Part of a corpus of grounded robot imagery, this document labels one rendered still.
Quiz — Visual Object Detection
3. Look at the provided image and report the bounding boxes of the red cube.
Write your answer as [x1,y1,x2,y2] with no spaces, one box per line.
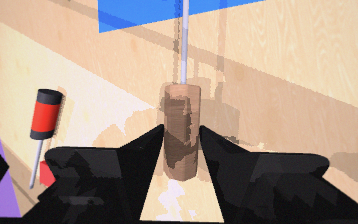
[40,160,56,187]

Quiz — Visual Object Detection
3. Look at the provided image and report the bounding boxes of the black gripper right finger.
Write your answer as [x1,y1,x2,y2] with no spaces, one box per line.
[199,125,329,223]

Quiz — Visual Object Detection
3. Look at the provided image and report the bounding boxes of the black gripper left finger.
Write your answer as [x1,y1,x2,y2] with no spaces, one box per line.
[44,124,164,220]

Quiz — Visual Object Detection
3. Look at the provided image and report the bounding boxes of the blue flat strip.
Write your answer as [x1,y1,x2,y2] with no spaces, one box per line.
[98,0,265,33]

